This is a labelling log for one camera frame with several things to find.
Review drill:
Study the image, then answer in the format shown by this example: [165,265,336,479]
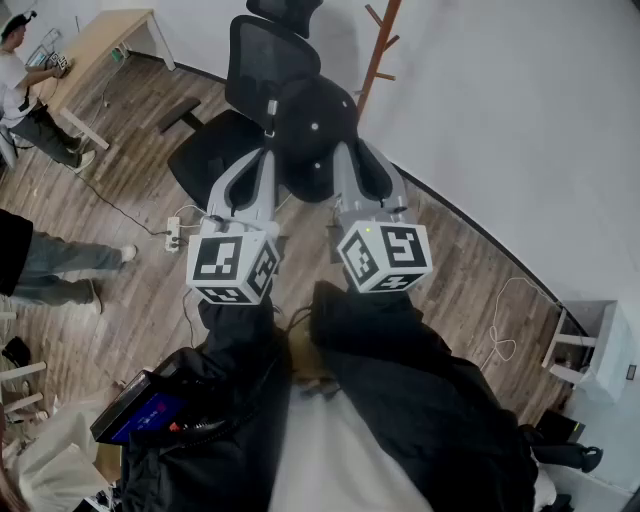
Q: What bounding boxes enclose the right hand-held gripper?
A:
[331,138,434,294]

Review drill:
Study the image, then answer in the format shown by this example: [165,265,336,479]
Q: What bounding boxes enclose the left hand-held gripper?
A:
[186,147,282,305]

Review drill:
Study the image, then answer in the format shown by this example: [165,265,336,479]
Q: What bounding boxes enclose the black baseball cap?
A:
[264,74,362,204]

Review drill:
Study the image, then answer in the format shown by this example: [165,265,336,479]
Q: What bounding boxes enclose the wooden coat rack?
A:
[353,0,403,121]

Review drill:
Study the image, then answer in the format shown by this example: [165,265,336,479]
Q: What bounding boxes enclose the person's right forearm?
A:
[309,279,542,512]

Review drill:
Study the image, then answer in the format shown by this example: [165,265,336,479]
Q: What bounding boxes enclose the person's left forearm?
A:
[119,294,294,512]

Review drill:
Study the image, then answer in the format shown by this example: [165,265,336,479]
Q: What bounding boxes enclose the white power strip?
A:
[164,215,182,254]

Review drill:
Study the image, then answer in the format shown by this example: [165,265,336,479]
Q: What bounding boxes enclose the black mesh office chair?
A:
[158,0,326,212]

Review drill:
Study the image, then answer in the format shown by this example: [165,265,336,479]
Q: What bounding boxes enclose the person's olive trousers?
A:
[286,323,337,397]

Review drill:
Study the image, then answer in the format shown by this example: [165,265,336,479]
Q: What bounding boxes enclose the light wooden desk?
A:
[29,8,177,151]

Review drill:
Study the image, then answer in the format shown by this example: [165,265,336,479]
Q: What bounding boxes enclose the black tablet blue screen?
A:
[89,368,192,446]

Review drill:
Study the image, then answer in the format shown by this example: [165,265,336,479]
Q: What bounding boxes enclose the small black bag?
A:
[1,335,33,367]

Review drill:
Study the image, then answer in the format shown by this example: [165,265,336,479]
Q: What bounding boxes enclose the person's white shirt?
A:
[268,383,422,512]

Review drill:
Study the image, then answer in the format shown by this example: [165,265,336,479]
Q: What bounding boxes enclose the white shelf unit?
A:
[540,299,640,404]

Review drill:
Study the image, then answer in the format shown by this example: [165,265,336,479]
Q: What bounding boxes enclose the black box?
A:
[533,408,587,445]

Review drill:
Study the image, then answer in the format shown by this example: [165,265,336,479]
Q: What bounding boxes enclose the white fabric bundle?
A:
[13,393,122,512]

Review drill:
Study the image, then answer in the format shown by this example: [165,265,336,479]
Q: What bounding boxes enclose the black padded bar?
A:
[528,441,605,475]

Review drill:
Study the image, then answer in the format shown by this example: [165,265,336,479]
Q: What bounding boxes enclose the black floor cable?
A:
[9,132,174,239]

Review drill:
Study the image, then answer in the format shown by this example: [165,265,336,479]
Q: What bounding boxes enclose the long white looped cable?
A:
[478,275,559,372]

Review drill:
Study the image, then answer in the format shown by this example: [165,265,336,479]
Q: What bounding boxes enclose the white table frame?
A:
[0,309,49,416]

